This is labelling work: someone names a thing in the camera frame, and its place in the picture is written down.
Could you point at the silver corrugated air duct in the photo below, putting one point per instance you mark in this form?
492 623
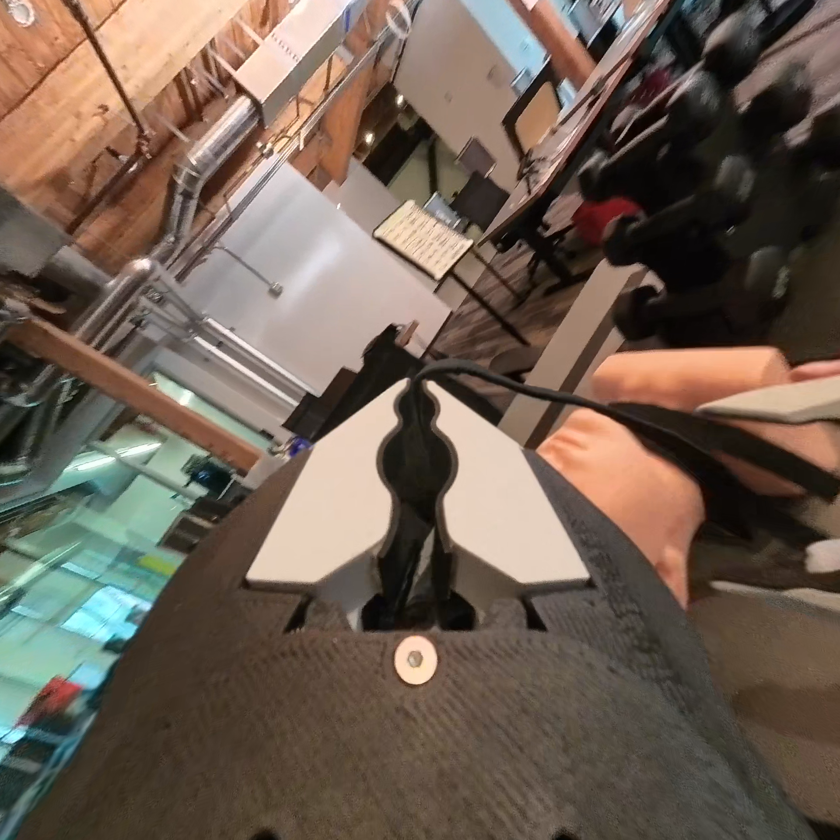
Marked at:
210 141

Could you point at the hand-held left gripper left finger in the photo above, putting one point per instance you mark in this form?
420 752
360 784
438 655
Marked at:
328 512

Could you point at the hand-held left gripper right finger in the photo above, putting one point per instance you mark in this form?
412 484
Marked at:
512 518

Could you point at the red cloth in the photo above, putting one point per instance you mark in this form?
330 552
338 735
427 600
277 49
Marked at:
604 220

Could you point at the black office chair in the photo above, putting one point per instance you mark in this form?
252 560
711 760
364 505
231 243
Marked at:
682 216

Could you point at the wooden beam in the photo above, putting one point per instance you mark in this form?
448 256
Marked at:
131 387

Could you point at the person's right hand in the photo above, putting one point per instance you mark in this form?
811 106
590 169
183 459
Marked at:
623 485

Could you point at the tan panel black frame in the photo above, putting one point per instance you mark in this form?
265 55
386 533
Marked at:
535 118

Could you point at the sign board on stand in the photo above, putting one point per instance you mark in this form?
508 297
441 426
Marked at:
423 239

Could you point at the black ceiling pipe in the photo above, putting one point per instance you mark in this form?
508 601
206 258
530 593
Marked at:
111 79

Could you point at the long wooden table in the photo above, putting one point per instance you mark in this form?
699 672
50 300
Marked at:
577 111

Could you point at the white table leg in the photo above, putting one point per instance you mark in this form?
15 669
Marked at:
590 341

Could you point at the silver metal pipe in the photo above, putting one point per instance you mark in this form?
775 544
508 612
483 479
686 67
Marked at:
124 289

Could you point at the metal wall conduit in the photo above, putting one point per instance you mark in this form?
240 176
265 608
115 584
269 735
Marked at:
253 266

